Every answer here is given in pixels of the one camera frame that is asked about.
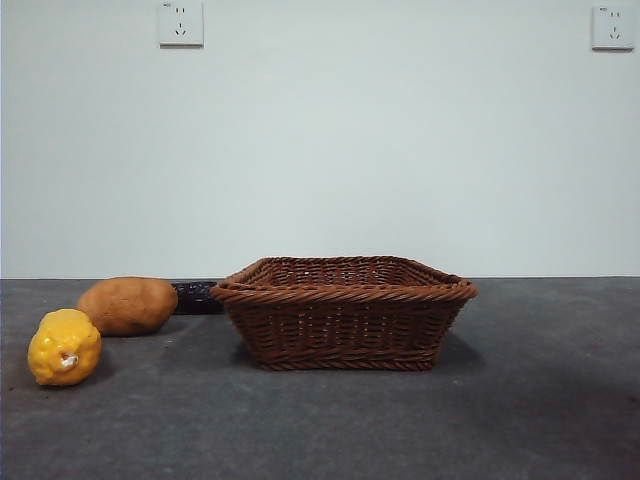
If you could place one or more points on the brown wicker basket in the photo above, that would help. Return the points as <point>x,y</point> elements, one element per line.
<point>345,325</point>

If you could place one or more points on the purple eggplant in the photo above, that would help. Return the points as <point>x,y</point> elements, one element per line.
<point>195,300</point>

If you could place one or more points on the brown potato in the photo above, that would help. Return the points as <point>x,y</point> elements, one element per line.
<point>130,305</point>

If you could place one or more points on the yellow corn cob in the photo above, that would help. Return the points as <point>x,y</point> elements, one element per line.
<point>62,350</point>

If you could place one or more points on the white wall socket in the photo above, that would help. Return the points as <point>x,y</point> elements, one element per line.
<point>181,25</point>
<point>610,29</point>

